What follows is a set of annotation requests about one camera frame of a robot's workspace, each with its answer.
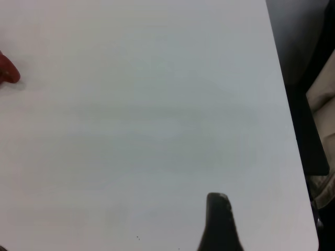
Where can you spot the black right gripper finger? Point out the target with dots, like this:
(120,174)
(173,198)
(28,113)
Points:
(220,225)

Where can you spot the red ceramic mug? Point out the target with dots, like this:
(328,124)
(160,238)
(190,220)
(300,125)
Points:
(9,70)

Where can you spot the beige fabric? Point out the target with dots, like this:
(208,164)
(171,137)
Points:
(324,104)

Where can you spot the black furniture panel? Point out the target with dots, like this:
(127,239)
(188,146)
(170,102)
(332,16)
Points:
(301,39)

